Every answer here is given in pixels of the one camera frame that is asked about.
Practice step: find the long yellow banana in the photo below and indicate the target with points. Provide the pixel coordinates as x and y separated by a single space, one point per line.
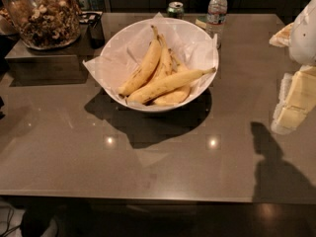
168 84

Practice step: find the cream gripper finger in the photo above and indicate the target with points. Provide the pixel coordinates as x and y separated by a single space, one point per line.
296 99
281 38

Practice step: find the green soda can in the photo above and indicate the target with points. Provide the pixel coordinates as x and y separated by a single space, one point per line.
175 10

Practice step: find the glass jar of nuts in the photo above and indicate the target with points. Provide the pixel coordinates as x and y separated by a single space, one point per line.
45 24

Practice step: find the dark metal stand box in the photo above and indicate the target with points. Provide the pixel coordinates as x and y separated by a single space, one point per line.
30 67

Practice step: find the black tongs holder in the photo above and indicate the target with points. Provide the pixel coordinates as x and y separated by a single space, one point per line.
94 28

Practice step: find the back right yellow banana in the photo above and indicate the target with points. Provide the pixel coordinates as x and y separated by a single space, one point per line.
178 95

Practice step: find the small yellow packet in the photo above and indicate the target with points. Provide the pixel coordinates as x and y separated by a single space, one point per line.
200 21

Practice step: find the left yellow banana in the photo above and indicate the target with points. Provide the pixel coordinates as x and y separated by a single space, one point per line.
147 66

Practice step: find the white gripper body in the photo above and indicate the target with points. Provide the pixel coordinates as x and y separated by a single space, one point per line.
304 37

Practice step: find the middle yellow banana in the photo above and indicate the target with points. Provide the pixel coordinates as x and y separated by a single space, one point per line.
164 67

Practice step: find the white bowl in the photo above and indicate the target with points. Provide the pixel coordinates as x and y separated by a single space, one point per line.
158 64

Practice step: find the clear plastic water bottle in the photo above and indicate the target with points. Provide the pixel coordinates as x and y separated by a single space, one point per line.
215 19

